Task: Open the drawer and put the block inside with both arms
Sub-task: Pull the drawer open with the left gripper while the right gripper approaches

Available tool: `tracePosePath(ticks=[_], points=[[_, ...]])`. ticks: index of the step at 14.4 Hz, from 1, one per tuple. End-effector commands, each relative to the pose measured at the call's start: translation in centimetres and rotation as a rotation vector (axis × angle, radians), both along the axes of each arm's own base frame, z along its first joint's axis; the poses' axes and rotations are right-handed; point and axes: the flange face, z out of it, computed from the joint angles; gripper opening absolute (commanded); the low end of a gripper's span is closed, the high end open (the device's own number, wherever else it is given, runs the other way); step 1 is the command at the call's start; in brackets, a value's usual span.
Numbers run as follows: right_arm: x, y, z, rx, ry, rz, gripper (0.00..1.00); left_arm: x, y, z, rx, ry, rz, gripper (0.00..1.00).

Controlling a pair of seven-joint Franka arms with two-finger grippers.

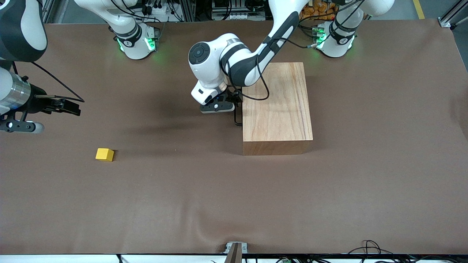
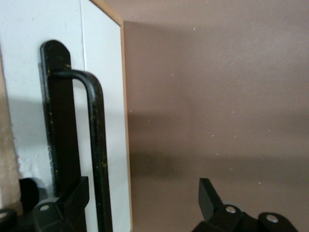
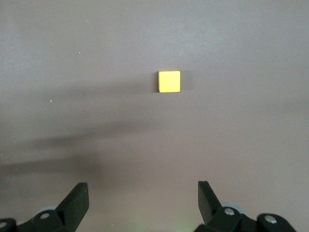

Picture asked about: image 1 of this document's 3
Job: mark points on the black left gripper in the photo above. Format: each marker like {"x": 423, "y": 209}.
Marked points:
{"x": 229, "y": 98}

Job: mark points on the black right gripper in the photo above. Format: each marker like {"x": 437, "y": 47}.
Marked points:
{"x": 39, "y": 103}

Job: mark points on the small yellow block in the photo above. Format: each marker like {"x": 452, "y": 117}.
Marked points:
{"x": 104, "y": 154}

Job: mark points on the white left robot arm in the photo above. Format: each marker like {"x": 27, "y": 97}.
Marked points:
{"x": 204, "y": 62}

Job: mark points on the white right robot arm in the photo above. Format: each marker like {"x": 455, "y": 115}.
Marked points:
{"x": 18, "y": 29}

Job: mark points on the light wooden drawer cabinet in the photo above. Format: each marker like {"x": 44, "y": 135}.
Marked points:
{"x": 278, "y": 106}

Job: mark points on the aluminium equipment rack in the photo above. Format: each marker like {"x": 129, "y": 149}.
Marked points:
{"x": 234, "y": 9}

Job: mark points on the brown table cover mat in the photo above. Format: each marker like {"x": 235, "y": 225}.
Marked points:
{"x": 234, "y": 197}

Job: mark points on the pile of orange items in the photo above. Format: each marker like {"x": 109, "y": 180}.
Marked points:
{"x": 316, "y": 9}

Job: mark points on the white power strip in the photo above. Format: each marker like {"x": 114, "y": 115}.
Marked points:
{"x": 155, "y": 11}

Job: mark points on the metal table edge clamp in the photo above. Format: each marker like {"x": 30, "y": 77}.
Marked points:
{"x": 236, "y": 250}

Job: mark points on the aluminium frame profile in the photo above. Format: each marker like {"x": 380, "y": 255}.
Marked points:
{"x": 451, "y": 16}

